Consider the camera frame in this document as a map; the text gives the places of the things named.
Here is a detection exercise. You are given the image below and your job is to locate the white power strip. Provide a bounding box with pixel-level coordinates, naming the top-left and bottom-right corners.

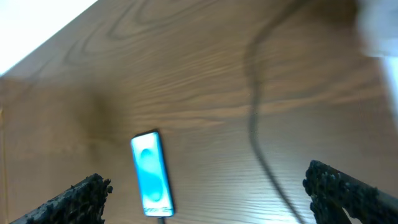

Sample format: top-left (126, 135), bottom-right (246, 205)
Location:
top-left (357, 0), bottom-right (397, 123)

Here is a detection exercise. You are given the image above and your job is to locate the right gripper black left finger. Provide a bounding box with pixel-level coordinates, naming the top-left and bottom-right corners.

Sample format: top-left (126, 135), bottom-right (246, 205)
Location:
top-left (11, 173), bottom-right (113, 224)

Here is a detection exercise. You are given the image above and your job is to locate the black USB charging cable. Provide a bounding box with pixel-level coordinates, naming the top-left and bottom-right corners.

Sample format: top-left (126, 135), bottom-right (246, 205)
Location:
top-left (157, 0), bottom-right (308, 224)

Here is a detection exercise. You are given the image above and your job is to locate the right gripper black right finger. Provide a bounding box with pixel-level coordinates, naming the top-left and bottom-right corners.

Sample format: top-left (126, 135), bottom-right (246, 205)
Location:
top-left (303, 160), bottom-right (397, 224)

